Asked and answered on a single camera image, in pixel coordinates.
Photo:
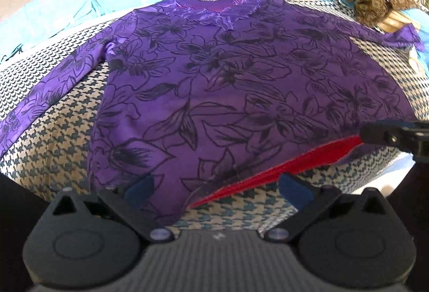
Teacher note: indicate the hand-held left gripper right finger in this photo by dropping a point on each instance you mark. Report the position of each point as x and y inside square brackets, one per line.
[296, 189]

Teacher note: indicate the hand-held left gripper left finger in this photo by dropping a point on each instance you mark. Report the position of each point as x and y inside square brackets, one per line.
[140, 188]

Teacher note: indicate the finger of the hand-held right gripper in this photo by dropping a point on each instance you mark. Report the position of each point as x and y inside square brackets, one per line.
[378, 134]

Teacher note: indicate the purple floral shirt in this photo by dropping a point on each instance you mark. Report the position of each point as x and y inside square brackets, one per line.
[234, 77]

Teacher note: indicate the beige striped pillow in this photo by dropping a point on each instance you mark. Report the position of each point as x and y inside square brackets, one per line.
[397, 23]

